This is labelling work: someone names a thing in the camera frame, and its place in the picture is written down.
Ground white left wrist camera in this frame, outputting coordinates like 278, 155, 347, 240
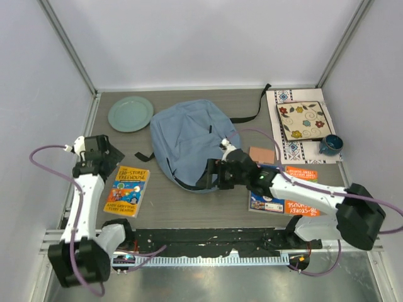
63, 136, 85, 155

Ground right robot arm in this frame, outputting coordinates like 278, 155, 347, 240
197, 149, 385, 250

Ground floral square plate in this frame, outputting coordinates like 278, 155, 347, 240
276, 101, 332, 142

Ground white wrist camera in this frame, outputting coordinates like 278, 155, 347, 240
63, 136, 85, 155
219, 138, 237, 161

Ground teal round plate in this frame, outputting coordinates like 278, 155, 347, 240
108, 96, 154, 133

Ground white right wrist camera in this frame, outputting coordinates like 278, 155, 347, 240
219, 138, 237, 161

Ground blue illustrated book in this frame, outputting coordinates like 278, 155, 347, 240
248, 163, 286, 215

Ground dark blue mug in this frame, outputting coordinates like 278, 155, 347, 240
319, 135, 344, 156

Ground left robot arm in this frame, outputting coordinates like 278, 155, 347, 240
47, 135, 134, 288

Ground orange 78-storey treehouse book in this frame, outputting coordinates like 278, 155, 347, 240
285, 166, 321, 217

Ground yellow 130-storey treehouse book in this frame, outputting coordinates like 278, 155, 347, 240
103, 166, 150, 218

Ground slotted cable duct rail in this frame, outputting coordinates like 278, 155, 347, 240
145, 254, 290, 267

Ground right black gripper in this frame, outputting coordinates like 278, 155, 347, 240
196, 159, 249, 190

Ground light blue backpack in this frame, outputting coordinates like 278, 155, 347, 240
135, 99, 257, 193

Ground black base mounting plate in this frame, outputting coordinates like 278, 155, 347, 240
129, 228, 322, 258

